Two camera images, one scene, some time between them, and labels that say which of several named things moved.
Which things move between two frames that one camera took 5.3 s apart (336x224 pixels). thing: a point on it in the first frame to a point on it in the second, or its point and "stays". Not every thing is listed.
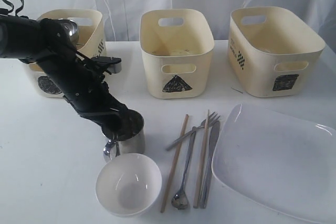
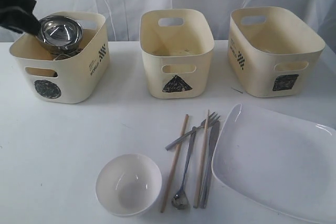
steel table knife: (214, 140) stays
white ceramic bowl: (128, 184) stays
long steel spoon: (180, 201) stays
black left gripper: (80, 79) to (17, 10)
